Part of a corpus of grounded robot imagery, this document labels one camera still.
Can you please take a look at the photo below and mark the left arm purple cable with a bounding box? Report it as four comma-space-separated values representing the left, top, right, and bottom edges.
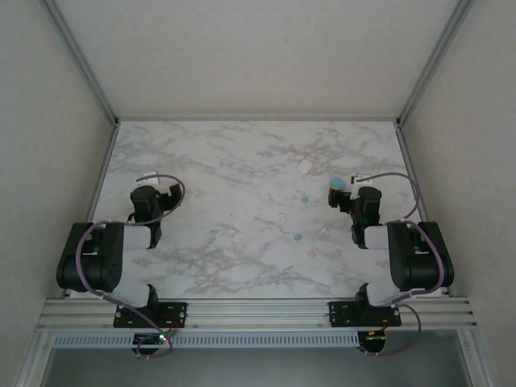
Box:
75, 173, 187, 360

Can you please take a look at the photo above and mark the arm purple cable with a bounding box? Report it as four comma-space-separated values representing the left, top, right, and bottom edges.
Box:
354, 172, 449, 358
75, 173, 187, 360

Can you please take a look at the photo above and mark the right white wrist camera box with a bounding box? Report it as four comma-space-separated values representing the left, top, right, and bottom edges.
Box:
349, 173, 374, 202

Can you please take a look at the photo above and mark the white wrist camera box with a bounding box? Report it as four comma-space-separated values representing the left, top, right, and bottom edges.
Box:
349, 173, 374, 202
135, 171, 161, 187

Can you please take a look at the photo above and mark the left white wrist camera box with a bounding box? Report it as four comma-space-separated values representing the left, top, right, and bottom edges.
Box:
135, 171, 161, 187

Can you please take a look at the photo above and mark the aluminium table edge rail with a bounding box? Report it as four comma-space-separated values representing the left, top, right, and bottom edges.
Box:
394, 124, 452, 298
78, 123, 122, 302
115, 115, 401, 123

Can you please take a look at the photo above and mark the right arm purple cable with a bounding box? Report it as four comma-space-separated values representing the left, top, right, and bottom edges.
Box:
354, 172, 449, 358

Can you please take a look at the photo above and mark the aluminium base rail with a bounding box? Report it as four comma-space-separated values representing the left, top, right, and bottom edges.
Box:
38, 297, 479, 332

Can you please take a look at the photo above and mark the aluminium frame post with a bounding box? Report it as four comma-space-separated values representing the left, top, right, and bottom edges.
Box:
396, 0, 481, 127
42, 0, 121, 125

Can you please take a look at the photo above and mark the grey slotted cable duct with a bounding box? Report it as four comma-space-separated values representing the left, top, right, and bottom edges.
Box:
52, 332, 360, 349

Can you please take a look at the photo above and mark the aluminium frame leg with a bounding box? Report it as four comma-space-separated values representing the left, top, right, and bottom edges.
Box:
457, 328, 499, 387
11, 330, 53, 387

